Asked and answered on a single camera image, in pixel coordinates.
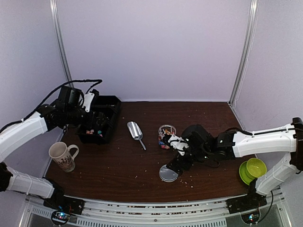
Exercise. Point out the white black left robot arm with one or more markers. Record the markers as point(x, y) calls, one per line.
point(72, 107)

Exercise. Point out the aluminium corner post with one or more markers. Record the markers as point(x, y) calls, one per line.
point(57, 27)
point(245, 51)

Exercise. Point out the black three-compartment candy tray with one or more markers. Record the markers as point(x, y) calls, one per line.
point(109, 105)

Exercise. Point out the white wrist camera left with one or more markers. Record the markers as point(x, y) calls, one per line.
point(89, 99)

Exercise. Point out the beige patterned ceramic mug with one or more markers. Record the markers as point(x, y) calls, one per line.
point(64, 155)

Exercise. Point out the silver metal scoop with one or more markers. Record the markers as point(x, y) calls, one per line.
point(136, 132)

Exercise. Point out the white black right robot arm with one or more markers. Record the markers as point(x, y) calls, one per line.
point(197, 144)

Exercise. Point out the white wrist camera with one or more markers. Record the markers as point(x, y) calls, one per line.
point(178, 144)
point(89, 99)

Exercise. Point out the aluminium corner post left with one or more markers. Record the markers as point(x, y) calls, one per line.
point(57, 27)

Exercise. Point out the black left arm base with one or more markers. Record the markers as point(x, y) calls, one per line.
point(64, 207)

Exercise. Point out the green bowl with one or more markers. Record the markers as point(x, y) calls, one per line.
point(255, 168)

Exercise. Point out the silver metal jar lid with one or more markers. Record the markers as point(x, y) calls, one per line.
point(167, 175)

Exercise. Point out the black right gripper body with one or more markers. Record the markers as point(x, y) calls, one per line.
point(187, 165)

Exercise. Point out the aluminium corner post right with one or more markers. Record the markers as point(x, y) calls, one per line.
point(245, 51)

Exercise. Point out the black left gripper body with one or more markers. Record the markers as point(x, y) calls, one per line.
point(89, 122)

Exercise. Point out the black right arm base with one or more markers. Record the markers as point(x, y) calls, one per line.
point(248, 205)

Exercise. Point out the green saucer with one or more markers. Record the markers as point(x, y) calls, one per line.
point(243, 175)

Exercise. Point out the clear plastic jar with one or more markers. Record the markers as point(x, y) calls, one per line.
point(165, 132)

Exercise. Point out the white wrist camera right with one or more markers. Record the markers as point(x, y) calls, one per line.
point(178, 144)

